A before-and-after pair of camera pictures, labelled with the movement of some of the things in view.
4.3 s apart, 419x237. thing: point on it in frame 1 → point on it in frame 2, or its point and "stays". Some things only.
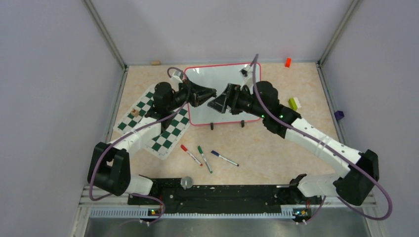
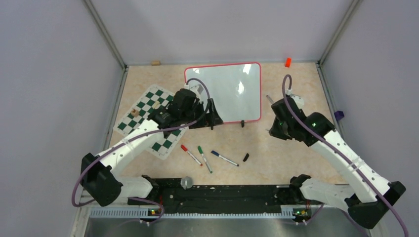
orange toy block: (288, 62) stays
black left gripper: (195, 92) → (211, 118)
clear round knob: (186, 182) stays
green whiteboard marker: (201, 152) stays
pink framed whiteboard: (217, 77) stays
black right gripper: (230, 98) → (274, 131)
